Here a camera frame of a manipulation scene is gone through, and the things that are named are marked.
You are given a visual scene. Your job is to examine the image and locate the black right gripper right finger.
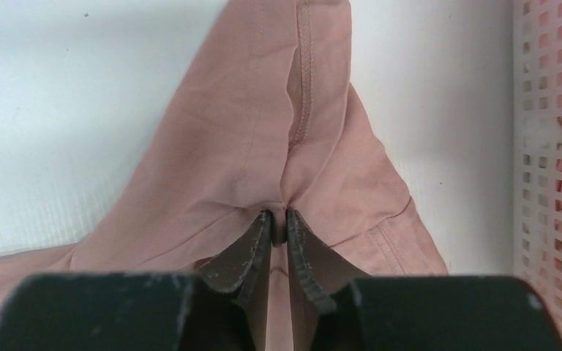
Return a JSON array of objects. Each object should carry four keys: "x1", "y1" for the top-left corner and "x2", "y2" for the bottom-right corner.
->
[{"x1": 287, "y1": 208, "x2": 369, "y2": 350}]

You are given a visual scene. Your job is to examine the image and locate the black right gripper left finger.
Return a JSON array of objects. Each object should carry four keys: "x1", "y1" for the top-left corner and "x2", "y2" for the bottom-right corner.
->
[{"x1": 195, "y1": 211, "x2": 274, "y2": 350}]

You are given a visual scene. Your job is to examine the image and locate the dusty pink graphic t-shirt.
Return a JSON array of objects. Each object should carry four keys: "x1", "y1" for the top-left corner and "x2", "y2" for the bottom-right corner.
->
[{"x1": 0, "y1": 0, "x2": 449, "y2": 351}]

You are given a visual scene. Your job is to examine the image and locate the white plastic laundry basket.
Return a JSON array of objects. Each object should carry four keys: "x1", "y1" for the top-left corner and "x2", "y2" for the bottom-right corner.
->
[{"x1": 513, "y1": 0, "x2": 562, "y2": 334}]

